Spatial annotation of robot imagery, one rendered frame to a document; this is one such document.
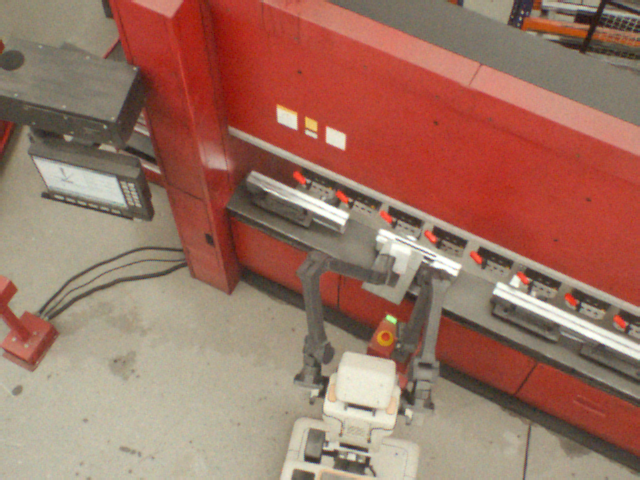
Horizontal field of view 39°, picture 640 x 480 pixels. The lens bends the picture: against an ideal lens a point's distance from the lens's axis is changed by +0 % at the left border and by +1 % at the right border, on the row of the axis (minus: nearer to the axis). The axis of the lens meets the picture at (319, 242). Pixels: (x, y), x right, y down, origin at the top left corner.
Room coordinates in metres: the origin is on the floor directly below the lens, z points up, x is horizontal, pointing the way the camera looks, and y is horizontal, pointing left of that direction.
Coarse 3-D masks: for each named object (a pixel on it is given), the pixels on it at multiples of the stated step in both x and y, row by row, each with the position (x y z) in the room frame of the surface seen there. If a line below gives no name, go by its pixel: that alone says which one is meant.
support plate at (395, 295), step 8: (384, 248) 1.75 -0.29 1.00; (416, 256) 1.71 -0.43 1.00; (376, 264) 1.67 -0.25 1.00; (408, 264) 1.67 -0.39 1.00; (416, 264) 1.67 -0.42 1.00; (408, 272) 1.63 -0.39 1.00; (400, 280) 1.60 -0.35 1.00; (408, 280) 1.60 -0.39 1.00; (368, 288) 1.56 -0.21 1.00; (376, 288) 1.56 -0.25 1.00; (384, 288) 1.56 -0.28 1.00; (392, 288) 1.56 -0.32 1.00; (400, 288) 1.56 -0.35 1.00; (384, 296) 1.52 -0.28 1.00; (392, 296) 1.52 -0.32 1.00; (400, 296) 1.52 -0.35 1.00
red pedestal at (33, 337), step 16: (0, 288) 1.62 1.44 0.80; (16, 288) 1.66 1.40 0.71; (0, 304) 1.57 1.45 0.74; (16, 320) 1.64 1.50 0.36; (32, 320) 1.73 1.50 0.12; (16, 336) 1.63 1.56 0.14; (32, 336) 1.64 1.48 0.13; (48, 336) 1.66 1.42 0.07; (16, 352) 1.55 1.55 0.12; (32, 352) 1.55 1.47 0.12; (32, 368) 1.50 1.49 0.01
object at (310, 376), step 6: (306, 366) 1.12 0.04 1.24; (312, 366) 1.12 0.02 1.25; (318, 366) 1.12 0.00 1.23; (300, 372) 1.10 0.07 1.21; (306, 372) 1.10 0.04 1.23; (312, 372) 1.10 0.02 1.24; (318, 372) 1.10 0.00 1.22; (294, 378) 1.08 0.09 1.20; (300, 378) 1.08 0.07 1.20; (306, 378) 1.08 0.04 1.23; (312, 378) 1.08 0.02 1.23; (318, 378) 1.08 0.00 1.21; (300, 384) 1.06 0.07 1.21; (306, 384) 1.06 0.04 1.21; (312, 384) 1.06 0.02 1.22; (318, 384) 1.06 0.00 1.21
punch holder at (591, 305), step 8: (576, 288) 1.42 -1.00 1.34; (576, 296) 1.41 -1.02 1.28; (584, 296) 1.40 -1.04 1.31; (592, 296) 1.39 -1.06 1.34; (568, 304) 1.41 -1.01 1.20; (584, 304) 1.39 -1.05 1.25; (592, 304) 1.38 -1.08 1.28; (600, 304) 1.37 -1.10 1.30; (608, 304) 1.36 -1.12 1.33; (584, 312) 1.38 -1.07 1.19; (592, 312) 1.37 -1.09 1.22; (600, 312) 1.36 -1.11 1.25
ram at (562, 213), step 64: (256, 64) 2.04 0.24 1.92; (320, 64) 1.92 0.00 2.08; (256, 128) 2.05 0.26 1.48; (320, 128) 1.92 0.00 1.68; (384, 128) 1.81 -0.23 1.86; (448, 128) 1.71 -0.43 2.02; (384, 192) 1.79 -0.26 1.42; (448, 192) 1.68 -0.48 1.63; (512, 192) 1.58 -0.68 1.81; (576, 192) 1.50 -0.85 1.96; (576, 256) 1.45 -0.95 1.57
